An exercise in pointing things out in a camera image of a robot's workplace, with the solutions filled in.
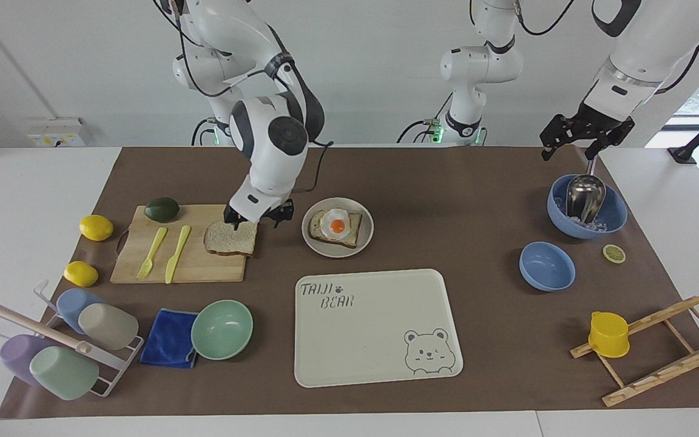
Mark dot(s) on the blue cloth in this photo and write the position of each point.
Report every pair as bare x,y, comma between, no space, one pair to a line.
167,340

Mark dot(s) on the purple cup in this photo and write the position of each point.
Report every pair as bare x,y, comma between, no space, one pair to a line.
19,358

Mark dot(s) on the bread slice under egg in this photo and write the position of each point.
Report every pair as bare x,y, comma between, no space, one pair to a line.
355,230

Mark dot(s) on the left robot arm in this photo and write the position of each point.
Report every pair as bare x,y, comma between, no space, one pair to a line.
477,67

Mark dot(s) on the metal scoop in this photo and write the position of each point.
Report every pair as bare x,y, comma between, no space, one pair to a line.
585,197

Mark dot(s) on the lemon slice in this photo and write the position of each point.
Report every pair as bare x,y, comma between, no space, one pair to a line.
614,254

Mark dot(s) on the plain bread slice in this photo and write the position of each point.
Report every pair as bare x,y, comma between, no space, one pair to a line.
228,240

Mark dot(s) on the green bowl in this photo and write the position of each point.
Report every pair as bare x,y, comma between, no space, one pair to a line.
222,331

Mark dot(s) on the yellow lemon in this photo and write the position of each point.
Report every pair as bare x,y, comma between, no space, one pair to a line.
81,274
96,227

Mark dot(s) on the wooden cutting board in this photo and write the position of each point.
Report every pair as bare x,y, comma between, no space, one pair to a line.
204,267

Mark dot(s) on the wooden rack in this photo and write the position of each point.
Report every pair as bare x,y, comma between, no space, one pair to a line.
665,370

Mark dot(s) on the yellow cup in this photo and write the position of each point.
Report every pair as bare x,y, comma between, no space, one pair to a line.
608,337

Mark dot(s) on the white wall socket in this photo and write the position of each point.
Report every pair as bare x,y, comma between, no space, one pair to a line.
58,133

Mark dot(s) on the green avocado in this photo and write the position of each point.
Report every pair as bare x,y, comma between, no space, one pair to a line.
162,210

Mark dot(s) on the cream tray with bear print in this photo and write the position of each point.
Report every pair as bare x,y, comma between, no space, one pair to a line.
361,340

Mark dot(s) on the green cup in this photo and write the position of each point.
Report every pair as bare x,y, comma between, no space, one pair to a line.
64,373

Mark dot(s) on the fried egg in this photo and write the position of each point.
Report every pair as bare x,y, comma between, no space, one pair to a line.
336,223

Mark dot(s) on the beige cup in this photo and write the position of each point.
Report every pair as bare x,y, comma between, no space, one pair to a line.
110,326

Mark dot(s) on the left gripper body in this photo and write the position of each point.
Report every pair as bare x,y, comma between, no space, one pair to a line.
601,120

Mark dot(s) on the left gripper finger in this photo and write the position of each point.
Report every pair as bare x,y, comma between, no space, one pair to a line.
559,130
609,138

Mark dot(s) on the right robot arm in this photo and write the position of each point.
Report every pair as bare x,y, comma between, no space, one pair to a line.
276,145

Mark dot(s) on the beige round plate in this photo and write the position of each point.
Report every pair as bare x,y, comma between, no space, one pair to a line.
325,250

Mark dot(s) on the yellow-green plastic knife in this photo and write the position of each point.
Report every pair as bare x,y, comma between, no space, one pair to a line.
176,252

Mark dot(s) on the blue cup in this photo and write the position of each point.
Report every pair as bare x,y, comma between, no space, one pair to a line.
70,303

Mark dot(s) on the large blue bowl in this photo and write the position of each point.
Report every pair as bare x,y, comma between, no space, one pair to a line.
616,209

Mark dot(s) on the small blue bowl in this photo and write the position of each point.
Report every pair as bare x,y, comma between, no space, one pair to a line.
547,267

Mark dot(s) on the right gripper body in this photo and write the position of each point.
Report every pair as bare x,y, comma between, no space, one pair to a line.
266,213

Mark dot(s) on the ice cubes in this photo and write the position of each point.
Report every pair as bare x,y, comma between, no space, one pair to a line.
598,227

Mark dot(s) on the yellow-green plastic fork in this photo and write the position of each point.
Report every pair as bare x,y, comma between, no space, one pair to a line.
152,249

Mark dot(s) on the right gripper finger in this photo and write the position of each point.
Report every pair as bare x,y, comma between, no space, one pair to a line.
284,209
233,216

